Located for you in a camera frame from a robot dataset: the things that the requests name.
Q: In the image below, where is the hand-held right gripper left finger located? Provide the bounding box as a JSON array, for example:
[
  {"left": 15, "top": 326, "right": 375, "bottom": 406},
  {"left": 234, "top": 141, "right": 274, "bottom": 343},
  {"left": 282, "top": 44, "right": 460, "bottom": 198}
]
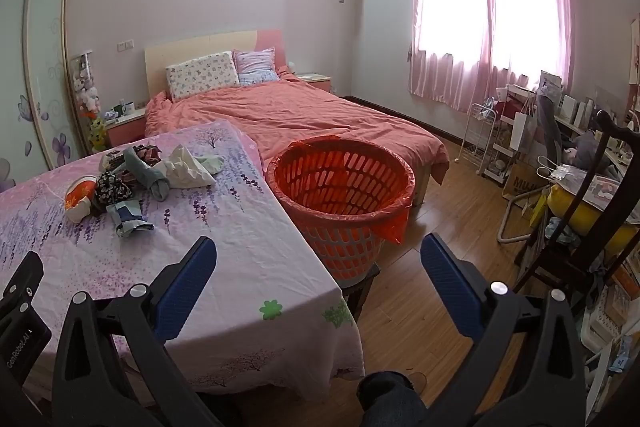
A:
[{"left": 52, "top": 236, "right": 221, "bottom": 427}]

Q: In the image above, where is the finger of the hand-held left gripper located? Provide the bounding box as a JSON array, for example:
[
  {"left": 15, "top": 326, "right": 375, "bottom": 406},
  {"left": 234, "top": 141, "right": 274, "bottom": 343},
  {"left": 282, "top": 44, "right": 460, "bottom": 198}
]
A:
[{"left": 0, "top": 251, "right": 45, "bottom": 315}]

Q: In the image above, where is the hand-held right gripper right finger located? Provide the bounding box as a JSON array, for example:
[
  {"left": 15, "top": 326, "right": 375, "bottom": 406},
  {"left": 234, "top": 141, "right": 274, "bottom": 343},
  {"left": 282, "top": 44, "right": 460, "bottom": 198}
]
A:
[{"left": 420, "top": 233, "right": 586, "bottom": 427}]

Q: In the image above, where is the white bowl with orange print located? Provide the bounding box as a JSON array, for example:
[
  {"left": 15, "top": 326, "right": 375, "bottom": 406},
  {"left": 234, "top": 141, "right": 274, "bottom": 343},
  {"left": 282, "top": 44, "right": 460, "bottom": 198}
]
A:
[{"left": 64, "top": 174, "right": 101, "bottom": 224}]

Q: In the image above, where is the orange plastic laundry basket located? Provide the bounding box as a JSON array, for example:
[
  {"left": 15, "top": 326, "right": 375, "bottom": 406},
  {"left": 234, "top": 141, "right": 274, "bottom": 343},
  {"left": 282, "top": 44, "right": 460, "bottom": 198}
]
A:
[{"left": 265, "top": 136, "right": 417, "bottom": 280}]

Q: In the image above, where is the floral pink purple tablecloth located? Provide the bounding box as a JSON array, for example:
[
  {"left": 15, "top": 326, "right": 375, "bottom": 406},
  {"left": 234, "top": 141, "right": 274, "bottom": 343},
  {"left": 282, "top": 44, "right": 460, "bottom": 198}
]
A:
[{"left": 0, "top": 119, "right": 366, "bottom": 395}]

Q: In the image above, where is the dark wooden stool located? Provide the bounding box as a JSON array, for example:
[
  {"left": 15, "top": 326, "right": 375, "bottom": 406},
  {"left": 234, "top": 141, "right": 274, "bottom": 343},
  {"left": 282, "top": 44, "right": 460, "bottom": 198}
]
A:
[{"left": 330, "top": 264, "right": 381, "bottom": 323}]

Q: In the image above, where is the person's brown shoe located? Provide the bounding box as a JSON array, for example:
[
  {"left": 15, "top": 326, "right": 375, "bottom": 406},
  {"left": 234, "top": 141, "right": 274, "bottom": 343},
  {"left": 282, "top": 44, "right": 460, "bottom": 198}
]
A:
[{"left": 405, "top": 371, "right": 430, "bottom": 395}]

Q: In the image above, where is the person's leg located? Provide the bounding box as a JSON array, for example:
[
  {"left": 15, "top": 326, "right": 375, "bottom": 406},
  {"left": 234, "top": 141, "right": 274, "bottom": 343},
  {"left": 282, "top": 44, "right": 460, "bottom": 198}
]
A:
[{"left": 357, "top": 371, "right": 431, "bottom": 427}]

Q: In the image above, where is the brown paper bag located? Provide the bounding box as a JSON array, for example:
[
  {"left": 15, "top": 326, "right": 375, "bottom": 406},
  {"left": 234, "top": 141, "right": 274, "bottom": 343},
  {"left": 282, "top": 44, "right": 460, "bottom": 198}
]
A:
[{"left": 502, "top": 157, "right": 546, "bottom": 208}]

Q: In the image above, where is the white shelf cart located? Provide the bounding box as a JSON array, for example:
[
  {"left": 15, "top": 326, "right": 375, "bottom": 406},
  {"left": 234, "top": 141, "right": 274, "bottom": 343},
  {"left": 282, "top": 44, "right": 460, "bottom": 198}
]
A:
[{"left": 487, "top": 84, "right": 538, "bottom": 185}]

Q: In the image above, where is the white plastic crate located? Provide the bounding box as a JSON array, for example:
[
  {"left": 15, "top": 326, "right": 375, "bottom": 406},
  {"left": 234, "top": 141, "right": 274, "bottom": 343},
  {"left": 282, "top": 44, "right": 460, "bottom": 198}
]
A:
[{"left": 580, "top": 277, "right": 640, "bottom": 358}]

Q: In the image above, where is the green plush toy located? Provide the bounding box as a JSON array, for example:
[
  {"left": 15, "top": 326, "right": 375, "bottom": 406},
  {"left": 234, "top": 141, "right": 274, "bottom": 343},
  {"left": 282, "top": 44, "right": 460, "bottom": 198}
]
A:
[{"left": 87, "top": 119, "right": 108, "bottom": 152}]

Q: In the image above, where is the pink white nightstand with mugs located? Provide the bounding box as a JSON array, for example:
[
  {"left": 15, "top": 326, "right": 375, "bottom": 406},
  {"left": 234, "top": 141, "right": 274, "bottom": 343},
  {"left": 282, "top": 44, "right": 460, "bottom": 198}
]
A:
[{"left": 105, "top": 107, "right": 148, "bottom": 150}]

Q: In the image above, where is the white paper bag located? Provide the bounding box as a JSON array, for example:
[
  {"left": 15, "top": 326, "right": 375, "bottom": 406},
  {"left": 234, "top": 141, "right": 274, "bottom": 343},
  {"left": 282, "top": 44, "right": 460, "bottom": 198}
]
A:
[{"left": 510, "top": 99, "right": 538, "bottom": 152}]

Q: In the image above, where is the clear tube of plush toys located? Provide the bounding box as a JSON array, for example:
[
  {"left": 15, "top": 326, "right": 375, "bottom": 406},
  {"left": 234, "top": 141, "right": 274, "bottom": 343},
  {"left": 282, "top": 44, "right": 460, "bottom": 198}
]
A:
[{"left": 70, "top": 51, "right": 108, "bottom": 152}]

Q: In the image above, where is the orange duvet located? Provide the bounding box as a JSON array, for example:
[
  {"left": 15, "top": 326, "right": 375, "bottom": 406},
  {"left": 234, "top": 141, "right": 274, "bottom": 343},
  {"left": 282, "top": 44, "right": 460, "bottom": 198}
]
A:
[{"left": 145, "top": 74, "right": 451, "bottom": 188}]

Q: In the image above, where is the white floral pillow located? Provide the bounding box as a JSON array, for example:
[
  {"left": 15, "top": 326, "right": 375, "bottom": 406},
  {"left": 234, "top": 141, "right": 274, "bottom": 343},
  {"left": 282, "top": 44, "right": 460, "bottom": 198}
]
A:
[{"left": 165, "top": 51, "right": 241, "bottom": 102}]

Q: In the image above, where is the wardrobe with purple flower doors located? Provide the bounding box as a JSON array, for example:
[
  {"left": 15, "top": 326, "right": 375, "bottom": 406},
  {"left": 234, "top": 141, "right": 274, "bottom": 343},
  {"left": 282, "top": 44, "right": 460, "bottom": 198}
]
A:
[{"left": 0, "top": 0, "right": 83, "bottom": 192}]

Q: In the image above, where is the dark wooden chair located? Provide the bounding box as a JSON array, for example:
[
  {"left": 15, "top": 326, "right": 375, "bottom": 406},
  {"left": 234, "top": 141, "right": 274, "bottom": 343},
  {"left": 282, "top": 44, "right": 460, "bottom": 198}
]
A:
[{"left": 510, "top": 109, "right": 640, "bottom": 308}]

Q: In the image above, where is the pink striped pillow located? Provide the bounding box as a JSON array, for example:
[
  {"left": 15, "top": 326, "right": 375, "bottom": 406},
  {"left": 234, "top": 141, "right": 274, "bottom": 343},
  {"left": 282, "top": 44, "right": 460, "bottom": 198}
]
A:
[{"left": 232, "top": 48, "right": 281, "bottom": 86}]

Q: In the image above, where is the bed with beige pink headboard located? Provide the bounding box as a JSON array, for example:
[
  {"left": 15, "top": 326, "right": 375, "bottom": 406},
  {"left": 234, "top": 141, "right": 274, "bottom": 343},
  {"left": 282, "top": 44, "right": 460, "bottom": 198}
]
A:
[{"left": 144, "top": 29, "right": 451, "bottom": 208}]

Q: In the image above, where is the white metal tube frame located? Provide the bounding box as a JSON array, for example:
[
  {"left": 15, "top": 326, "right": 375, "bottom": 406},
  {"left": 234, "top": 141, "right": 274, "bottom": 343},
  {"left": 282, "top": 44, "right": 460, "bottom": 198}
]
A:
[{"left": 492, "top": 194, "right": 551, "bottom": 243}]

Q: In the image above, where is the white wire rack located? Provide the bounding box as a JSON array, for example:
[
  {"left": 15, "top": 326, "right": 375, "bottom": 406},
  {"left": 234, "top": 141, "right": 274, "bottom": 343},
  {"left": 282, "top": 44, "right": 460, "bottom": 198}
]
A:
[{"left": 457, "top": 103, "right": 501, "bottom": 178}]

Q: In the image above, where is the white plastic bag with handles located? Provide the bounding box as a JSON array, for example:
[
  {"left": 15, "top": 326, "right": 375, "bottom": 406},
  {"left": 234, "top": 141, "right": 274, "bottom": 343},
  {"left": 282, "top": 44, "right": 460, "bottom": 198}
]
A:
[{"left": 537, "top": 154, "right": 601, "bottom": 188}]

